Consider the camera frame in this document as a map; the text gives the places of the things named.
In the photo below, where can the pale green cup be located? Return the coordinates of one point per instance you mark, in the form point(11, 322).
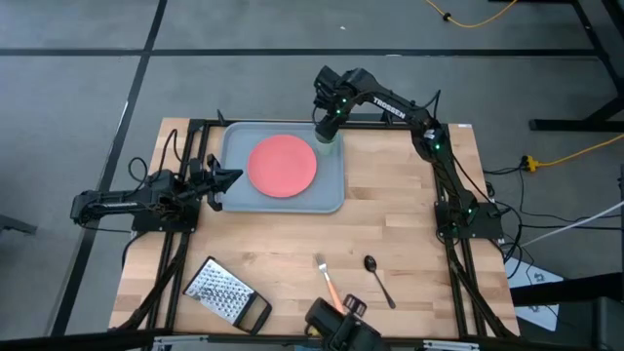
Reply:
point(327, 149)

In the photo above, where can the black desk base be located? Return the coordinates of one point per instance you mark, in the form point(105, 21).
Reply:
point(575, 124)

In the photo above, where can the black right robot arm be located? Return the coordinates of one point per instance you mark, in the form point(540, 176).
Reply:
point(390, 105)

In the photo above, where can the grey plastic tray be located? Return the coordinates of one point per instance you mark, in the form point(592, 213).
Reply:
point(326, 187)

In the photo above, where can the dark metal spoon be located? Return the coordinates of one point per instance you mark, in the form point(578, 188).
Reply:
point(370, 263)

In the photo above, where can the white paper sheet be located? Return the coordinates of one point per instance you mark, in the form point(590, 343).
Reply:
point(536, 278)

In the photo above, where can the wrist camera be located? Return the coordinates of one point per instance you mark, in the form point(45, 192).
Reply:
point(326, 80)
point(196, 170)

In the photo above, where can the pink round plate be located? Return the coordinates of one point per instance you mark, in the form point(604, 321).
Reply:
point(283, 166)

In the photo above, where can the black furniture foot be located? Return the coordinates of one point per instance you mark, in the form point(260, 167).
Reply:
point(14, 225)

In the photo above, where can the black aluminium table frame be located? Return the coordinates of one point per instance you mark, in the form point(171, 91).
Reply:
point(454, 283)

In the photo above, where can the silver aluminium bracket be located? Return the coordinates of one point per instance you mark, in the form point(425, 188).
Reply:
point(451, 346)
point(173, 342)

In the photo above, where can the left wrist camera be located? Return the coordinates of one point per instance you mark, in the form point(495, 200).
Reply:
point(196, 170)

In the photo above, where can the black equipment case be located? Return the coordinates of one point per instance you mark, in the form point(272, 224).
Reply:
point(585, 292)

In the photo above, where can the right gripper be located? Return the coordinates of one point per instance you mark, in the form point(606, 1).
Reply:
point(331, 109)

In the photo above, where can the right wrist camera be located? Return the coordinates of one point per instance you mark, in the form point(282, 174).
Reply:
point(326, 80)

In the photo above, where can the metal box grater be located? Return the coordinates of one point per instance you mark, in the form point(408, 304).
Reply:
point(219, 290)

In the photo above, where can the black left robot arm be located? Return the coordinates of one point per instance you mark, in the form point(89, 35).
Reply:
point(117, 205)

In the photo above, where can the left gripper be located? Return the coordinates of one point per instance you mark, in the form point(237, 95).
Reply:
point(207, 187)

